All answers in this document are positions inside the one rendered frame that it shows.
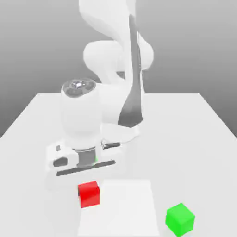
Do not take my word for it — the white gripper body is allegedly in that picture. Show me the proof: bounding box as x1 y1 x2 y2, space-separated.
45 149 125 191

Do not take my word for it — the small red cube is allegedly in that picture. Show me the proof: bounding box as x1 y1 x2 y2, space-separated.
77 181 101 209

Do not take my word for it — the small green cube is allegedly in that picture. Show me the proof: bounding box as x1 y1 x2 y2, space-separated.
165 202 196 237

